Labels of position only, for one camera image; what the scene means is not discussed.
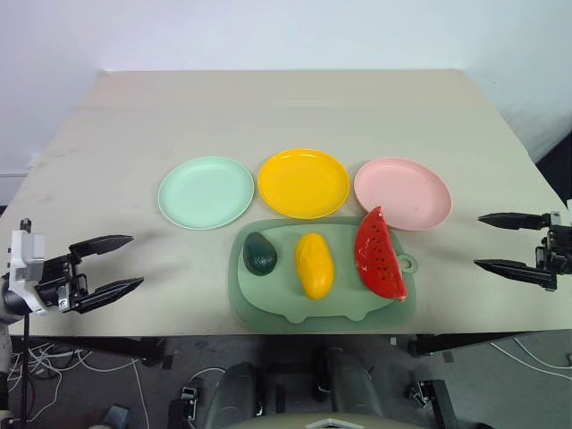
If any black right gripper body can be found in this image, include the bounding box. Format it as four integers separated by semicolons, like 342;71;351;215
534;222;572;281

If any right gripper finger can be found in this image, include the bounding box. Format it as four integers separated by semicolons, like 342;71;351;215
473;257;558;292
476;212;553;231

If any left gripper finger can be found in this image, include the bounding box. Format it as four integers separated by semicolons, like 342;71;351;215
72;276;145;314
68;234;135;270

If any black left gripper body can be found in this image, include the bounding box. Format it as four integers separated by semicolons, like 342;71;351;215
35;253;91;315

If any mint green plate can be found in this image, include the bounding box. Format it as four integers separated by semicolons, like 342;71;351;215
156;155;256;231

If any pink plate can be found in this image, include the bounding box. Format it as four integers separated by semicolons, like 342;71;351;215
353;156;453;232

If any yellow plate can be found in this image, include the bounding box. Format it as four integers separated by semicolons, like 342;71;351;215
257;148;351;220

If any red watermelon slice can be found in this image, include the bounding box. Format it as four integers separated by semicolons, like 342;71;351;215
354;206;408;304

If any dark green avocado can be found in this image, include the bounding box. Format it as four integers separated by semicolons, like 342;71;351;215
242;231;279;275

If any dark grey rounded shape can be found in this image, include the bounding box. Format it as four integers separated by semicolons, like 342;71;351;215
319;346;386;416
203;361;269;429

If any green silicone placemat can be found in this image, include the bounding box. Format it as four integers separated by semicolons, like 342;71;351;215
227;215;420;331

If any yellow mango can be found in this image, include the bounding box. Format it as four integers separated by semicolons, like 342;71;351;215
294;231;335;300

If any olive robot torso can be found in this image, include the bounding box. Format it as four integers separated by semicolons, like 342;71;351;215
240;410;448;429

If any white floor cable bundle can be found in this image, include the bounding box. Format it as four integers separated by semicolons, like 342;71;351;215
8;341;149;429

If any black table frame bar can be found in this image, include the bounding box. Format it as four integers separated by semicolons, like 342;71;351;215
408;331;572;358

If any black metal floor bracket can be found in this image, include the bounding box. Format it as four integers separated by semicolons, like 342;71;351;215
167;386;201;429
406;379;461;429

